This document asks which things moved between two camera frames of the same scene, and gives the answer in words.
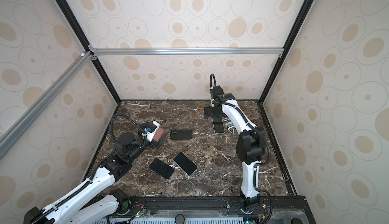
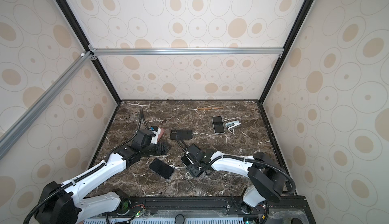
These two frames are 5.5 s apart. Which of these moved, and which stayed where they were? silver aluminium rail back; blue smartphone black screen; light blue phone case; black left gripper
Moved: black left gripper
Stayed: light blue phone case; blue smartphone black screen; silver aluminium rail back
